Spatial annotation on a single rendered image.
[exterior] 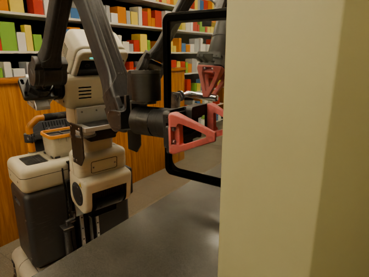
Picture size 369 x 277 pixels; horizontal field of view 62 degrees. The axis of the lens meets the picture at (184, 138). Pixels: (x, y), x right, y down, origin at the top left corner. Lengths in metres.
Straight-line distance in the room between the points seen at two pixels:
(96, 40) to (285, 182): 0.52
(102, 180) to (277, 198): 1.05
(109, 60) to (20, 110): 1.74
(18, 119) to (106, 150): 1.13
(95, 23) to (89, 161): 0.70
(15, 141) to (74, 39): 1.32
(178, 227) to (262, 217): 0.34
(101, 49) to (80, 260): 0.42
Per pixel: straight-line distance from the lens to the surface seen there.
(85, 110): 1.24
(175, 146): 0.49
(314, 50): 0.31
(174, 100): 0.73
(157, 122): 0.56
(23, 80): 1.23
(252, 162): 0.35
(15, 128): 2.39
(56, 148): 1.58
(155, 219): 0.72
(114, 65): 0.69
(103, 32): 0.73
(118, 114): 0.62
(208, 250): 0.62
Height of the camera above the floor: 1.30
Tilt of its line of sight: 15 degrees down
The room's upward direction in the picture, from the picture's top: straight up
